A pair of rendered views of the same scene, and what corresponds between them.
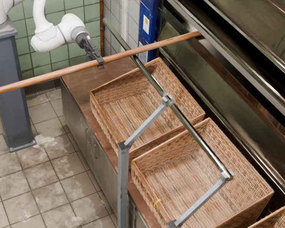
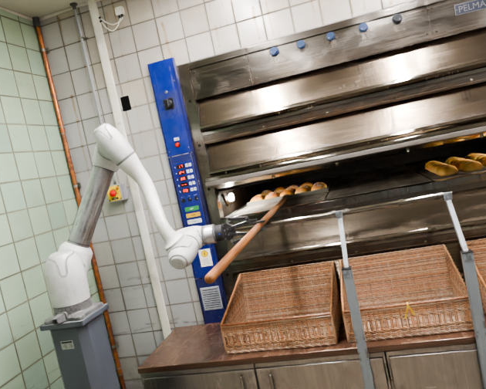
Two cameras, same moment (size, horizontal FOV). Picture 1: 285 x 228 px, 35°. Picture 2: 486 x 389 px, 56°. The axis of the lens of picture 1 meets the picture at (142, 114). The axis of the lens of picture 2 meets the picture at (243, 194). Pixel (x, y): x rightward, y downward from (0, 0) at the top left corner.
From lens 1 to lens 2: 2.06 m
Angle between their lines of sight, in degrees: 57
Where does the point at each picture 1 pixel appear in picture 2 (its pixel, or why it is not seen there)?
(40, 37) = (183, 244)
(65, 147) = not seen: outside the picture
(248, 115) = (373, 218)
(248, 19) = (332, 138)
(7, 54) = (104, 343)
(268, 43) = (362, 136)
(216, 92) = (330, 232)
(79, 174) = not seen: outside the picture
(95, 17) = not seen: hidden behind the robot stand
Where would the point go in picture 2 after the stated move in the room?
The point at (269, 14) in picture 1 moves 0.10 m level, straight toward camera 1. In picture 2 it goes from (346, 123) to (359, 119)
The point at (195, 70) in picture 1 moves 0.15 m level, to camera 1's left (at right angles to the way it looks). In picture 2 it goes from (294, 239) to (278, 247)
